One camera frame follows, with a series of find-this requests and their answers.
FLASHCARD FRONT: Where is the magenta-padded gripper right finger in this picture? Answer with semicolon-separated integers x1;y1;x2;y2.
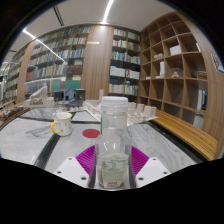
128;145;171;189

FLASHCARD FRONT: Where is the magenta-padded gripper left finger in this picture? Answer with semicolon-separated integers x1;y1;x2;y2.
53;145;98;189

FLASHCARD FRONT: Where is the clear plastic drink bottle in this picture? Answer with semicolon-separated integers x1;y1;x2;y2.
94;95;133;190

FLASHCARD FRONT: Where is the flat round red coaster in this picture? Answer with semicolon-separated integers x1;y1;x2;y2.
82;128;101;139

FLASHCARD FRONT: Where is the curved wooden bench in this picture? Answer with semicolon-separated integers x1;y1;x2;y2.
153;109;218;162

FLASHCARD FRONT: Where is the white city block model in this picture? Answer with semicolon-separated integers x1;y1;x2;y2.
83;98;158;126

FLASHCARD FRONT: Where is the dark grey building model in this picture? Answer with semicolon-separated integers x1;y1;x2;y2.
53;88;87;108

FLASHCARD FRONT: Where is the white building model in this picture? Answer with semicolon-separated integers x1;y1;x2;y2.
23;85;56;108

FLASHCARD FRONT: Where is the wooden cubby shelf unit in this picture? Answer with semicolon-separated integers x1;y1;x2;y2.
138;12;224;134

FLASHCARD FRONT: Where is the tall narrow library bookshelf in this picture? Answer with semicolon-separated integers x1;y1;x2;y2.
108;27;142;101

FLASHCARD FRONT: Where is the long curved library bookshelf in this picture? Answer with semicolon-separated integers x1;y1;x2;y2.
0;25;92;108

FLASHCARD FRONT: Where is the ceiling light strip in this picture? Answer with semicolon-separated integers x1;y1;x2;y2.
101;0;115;24

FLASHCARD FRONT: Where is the white mug with yellow handle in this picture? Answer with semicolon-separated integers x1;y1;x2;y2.
50;112;73;137

